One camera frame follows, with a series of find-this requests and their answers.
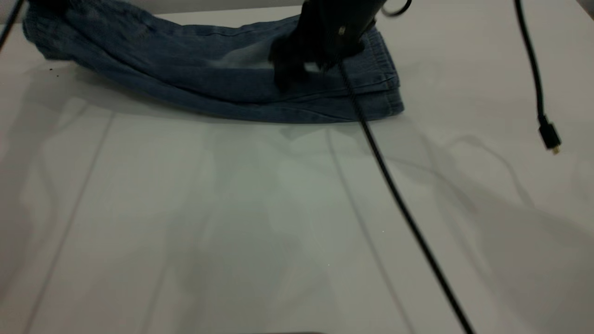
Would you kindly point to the blue denim shorts basketball print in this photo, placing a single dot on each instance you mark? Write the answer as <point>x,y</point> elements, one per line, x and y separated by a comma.
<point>209,79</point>

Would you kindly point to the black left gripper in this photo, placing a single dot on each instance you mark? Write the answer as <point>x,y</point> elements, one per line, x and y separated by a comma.
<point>48,3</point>

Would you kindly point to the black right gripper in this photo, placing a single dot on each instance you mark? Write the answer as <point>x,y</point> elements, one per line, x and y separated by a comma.
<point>338,21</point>

